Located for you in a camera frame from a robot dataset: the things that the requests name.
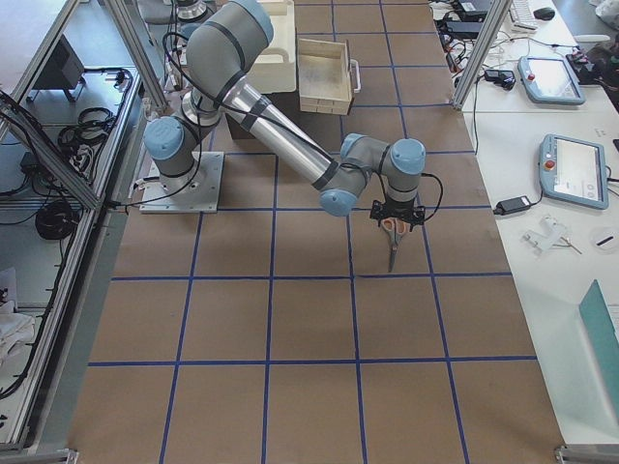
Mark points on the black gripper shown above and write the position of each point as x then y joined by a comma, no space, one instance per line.
397,211

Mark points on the orange grey scissors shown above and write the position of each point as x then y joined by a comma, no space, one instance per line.
396,229

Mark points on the light wooden drawer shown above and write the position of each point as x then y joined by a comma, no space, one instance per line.
328,78

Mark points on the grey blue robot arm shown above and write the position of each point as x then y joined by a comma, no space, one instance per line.
192,11
170,141

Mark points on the black power adapter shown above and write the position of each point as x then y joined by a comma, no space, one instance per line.
512,206

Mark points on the near teach pendant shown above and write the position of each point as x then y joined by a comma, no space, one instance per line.
573,170

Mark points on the teach pendant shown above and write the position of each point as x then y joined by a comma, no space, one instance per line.
573,170
550,80

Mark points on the far teach pendant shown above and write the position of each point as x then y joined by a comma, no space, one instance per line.
550,80

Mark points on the cream plastic tray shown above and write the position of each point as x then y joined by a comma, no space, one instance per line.
275,53

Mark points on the teal laptop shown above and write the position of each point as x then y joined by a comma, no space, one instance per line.
595,316

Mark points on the black computer mouse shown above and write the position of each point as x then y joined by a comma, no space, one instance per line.
544,14

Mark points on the clear plastic bracket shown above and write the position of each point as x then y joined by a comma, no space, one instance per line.
554,235

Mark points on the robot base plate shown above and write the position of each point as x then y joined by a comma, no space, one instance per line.
198,191

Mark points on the aluminium frame post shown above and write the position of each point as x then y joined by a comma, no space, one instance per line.
494,19

